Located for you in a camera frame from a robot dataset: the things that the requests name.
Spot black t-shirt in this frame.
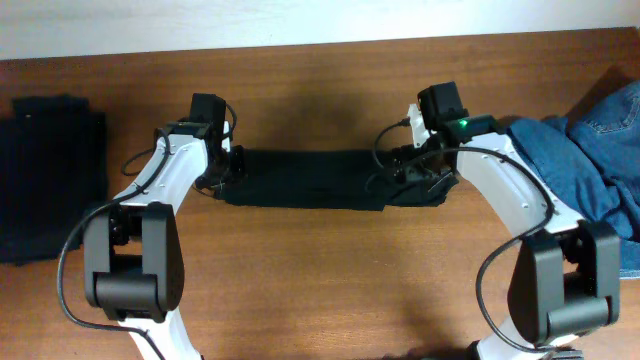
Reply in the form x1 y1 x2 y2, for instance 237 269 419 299
214 149 458 211

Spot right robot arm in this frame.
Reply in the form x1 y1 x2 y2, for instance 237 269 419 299
397 82 620 360

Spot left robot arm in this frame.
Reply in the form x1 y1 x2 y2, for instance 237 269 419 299
82 93 241 359

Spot black fabric storage container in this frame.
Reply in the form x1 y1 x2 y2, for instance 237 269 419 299
1 95 108 265

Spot blue denim jeans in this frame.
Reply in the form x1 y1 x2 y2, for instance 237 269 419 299
507 80 639 279

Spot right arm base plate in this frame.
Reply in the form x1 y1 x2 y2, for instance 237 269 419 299
547 348 584 360

